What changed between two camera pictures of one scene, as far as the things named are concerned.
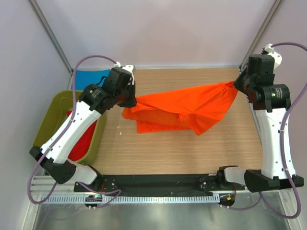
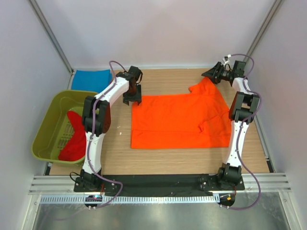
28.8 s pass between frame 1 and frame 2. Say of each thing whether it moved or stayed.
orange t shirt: moved
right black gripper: moved
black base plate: stayed
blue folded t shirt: stayed
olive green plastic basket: stayed
